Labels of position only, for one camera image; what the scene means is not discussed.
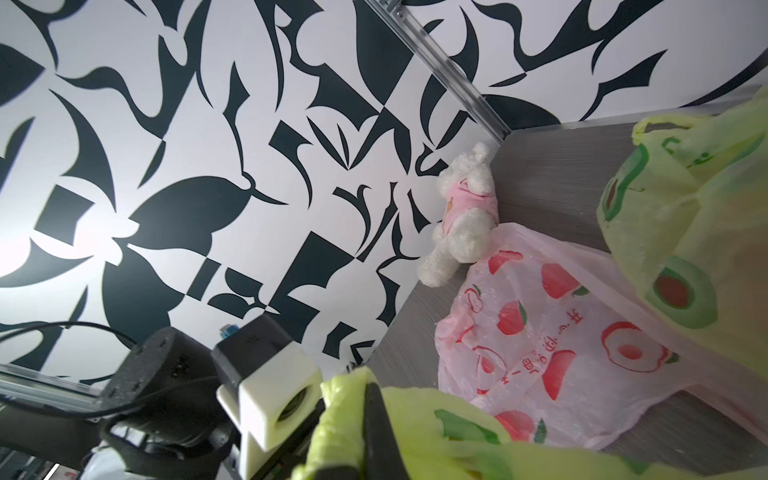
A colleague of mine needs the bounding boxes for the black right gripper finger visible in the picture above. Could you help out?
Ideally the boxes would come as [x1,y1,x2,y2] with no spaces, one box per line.
[314,383,410,480]

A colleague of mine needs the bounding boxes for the green avocado print plastic bag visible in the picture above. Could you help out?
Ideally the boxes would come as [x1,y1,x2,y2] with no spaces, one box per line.
[597,90,767,375]

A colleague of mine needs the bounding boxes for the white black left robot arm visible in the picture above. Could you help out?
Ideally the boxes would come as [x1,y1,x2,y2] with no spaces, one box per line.
[1,327,237,479]

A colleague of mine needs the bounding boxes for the pink apple print plastic bag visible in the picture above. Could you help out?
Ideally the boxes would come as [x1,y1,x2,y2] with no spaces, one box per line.
[435,223,767,450]

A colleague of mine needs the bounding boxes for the white plush bear pink shirt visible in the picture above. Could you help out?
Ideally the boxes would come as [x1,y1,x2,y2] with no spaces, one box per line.
[417,143,499,287]

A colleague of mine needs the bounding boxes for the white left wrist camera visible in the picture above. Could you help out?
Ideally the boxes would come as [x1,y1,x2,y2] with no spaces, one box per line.
[211,313,322,479]

